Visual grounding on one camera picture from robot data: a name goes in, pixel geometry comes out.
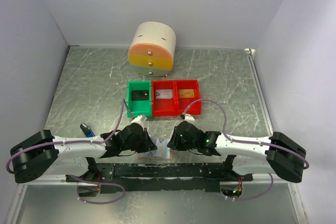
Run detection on tan leather card holder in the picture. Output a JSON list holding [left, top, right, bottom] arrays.
[[138, 146, 173, 161]]

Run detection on silver card with crest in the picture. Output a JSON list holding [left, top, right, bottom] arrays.
[[153, 137, 169, 146]]

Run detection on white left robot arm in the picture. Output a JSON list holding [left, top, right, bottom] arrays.
[[6, 123, 157, 184]]

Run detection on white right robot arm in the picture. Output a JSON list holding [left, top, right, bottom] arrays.
[[167, 121, 307, 183]]

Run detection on black credit card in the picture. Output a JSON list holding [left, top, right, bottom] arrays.
[[131, 90, 149, 101]]

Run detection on gold credit card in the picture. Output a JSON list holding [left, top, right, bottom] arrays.
[[178, 89, 195, 98]]

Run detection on silver purple credit card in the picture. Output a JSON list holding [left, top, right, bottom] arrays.
[[155, 89, 173, 99]]

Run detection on middle red plastic bin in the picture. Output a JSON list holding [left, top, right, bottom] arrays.
[[151, 80, 177, 116]]

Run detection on red plastic bin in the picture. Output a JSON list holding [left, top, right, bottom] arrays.
[[175, 79, 201, 114], [151, 80, 177, 116]]

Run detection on blue black lighter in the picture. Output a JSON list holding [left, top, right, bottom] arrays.
[[80, 123, 95, 137]]

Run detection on green plastic bin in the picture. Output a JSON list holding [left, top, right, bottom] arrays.
[[127, 81, 152, 118]]

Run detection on right red plastic bin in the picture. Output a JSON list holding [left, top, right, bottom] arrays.
[[175, 79, 201, 114]]

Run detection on round cream drawer cabinet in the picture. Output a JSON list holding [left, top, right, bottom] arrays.
[[128, 22, 176, 77]]

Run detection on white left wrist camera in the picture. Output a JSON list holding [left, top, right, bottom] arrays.
[[131, 114, 147, 124]]

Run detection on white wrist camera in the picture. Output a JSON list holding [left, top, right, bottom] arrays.
[[180, 113, 195, 124], [131, 114, 147, 124]]

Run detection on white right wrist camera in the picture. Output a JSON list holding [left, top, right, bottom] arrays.
[[180, 113, 195, 124]]

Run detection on aluminium frame rail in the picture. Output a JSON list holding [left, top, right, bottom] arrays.
[[19, 163, 297, 186]]

